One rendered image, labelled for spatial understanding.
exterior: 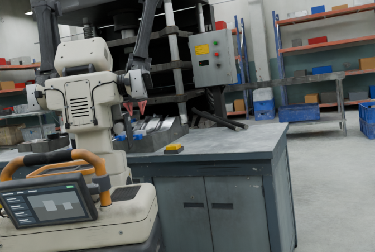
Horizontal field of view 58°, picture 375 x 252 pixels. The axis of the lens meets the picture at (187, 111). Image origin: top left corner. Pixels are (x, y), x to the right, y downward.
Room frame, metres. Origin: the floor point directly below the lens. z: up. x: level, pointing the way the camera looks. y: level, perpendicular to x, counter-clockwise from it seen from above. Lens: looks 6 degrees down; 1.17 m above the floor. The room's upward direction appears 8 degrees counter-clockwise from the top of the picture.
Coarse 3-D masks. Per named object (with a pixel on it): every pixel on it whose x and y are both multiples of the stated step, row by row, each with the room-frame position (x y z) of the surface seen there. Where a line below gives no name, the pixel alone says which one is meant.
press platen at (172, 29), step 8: (152, 32) 2.67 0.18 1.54; (160, 32) 2.61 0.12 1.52; (168, 32) 2.48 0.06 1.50; (176, 32) 2.50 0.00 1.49; (184, 32) 2.84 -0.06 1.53; (192, 32) 2.89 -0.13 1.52; (200, 32) 3.11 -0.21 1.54; (120, 40) 2.79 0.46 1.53; (128, 40) 2.76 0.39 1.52; (152, 40) 2.76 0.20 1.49; (160, 40) 2.84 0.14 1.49; (168, 40) 2.92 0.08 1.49; (184, 40) 3.10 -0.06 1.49; (112, 48) 2.92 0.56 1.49; (120, 48) 3.01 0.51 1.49; (152, 48) 3.43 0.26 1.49
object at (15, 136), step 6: (0, 126) 7.23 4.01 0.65; (6, 126) 7.17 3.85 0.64; (12, 126) 7.00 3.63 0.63; (18, 126) 7.11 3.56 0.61; (24, 126) 7.22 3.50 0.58; (0, 132) 7.04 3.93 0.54; (6, 132) 6.95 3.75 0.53; (12, 132) 6.97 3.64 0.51; (18, 132) 7.09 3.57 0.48; (0, 138) 7.05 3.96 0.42; (6, 138) 6.95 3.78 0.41; (12, 138) 6.94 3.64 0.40; (18, 138) 7.05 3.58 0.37; (0, 144) 7.09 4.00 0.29; (6, 144) 6.98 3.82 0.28; (12, 144) 6.92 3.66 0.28
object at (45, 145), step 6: (60, 138) 2.33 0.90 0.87; (66, 138) 2.38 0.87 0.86; (36, 144) 2.26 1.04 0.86; (42, 144) 2.24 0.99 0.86; (48, 144) 2.22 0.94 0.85; (54, 144) 2.27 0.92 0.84; (60, 144) 2.32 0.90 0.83; (66, 144) 2.37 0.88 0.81; (36, 150) 2.26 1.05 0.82; (42, 150) 2.24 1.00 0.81; (48, 150) 2.22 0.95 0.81
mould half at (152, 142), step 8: (152, 120) 2.11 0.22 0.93; (168, 120) 2.05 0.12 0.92; (176, 120) 2.07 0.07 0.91; (136, 128) 2.08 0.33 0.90; (152, 128) 2.02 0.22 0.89; (160, 128) 1.99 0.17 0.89; (168, 128) 1.97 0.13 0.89; (176, 128) 2.05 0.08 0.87; (184, 128) 2.16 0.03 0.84; (144, 136) 1.78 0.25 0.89; (152, 136) 1.77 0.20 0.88; (160, 136) 1.85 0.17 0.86; (168, 136) 1.93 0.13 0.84; (176, 136) 2.04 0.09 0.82; (120, 144) 1.85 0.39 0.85; (136, 144) 1.81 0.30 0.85; (144, 144) 1.79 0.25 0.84; (152, 144) 1.77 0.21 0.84; (160, 144) 1.84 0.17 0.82; (128, 152) 1.83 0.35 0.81; (136, 152) 1.81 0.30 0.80; (144, 152) 1.79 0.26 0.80
